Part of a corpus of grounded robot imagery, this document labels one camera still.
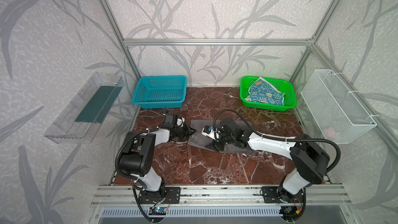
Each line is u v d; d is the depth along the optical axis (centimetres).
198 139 83
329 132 73
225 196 75
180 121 90
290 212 73
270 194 75
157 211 72
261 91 115
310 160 44
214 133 72
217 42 94
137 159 47
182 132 83
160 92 119
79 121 63
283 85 114
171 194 74
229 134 66
